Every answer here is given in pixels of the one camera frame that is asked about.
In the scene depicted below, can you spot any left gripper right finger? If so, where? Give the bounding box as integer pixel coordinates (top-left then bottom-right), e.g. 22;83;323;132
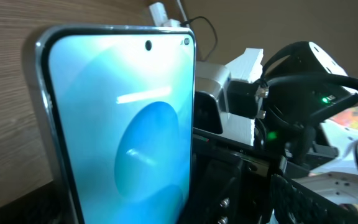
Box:
269;174;358;224

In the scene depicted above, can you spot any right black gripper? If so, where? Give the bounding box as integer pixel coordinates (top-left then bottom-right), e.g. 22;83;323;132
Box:
178;129;287;223

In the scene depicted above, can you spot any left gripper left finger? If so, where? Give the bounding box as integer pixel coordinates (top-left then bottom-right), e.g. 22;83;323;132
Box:
0;182;70;224

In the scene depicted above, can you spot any blue screen Galaxy smartphone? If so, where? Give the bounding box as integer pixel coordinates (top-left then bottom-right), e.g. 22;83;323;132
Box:
32;24;196;223

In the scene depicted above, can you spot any black charger cable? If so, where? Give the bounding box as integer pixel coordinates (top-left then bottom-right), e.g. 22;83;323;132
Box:
180;16;219;62

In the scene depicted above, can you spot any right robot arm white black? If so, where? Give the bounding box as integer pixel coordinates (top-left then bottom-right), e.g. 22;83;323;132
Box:
179;41;358;223

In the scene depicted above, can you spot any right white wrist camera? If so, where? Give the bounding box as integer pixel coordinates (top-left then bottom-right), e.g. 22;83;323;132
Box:
193;48;264;146

